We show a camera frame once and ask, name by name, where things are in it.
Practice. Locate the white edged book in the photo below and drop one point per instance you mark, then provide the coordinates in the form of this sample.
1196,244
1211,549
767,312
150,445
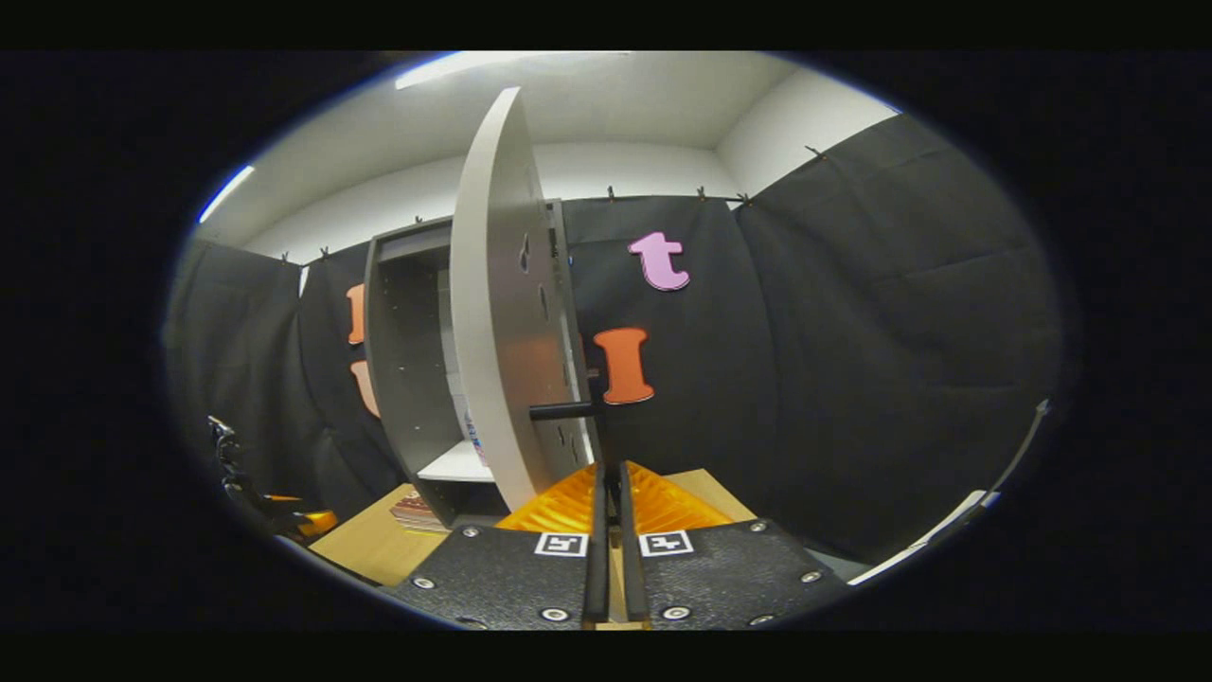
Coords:
421,516

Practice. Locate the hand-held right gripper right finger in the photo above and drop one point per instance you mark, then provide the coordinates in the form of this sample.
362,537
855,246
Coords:
632,568

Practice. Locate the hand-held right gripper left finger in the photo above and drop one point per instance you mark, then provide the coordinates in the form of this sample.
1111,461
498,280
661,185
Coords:
597,568

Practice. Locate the black backdrop cloth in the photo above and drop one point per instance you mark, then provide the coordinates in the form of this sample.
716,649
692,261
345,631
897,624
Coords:
852,332

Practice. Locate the white cabinet door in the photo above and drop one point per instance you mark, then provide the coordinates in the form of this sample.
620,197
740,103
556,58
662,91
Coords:
492,332

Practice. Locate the white board edge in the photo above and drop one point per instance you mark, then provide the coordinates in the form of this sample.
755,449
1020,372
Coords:
947,530

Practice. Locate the white cabinet shelf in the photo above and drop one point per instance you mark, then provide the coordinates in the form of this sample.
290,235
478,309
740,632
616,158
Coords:
454,464

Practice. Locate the dark grey cabinet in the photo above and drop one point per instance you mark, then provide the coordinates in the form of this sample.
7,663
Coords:
407,360

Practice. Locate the yellow edged book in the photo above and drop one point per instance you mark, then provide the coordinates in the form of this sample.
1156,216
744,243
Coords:
428,527

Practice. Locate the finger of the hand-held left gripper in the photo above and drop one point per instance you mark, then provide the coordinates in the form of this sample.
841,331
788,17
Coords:
284,499
317,524

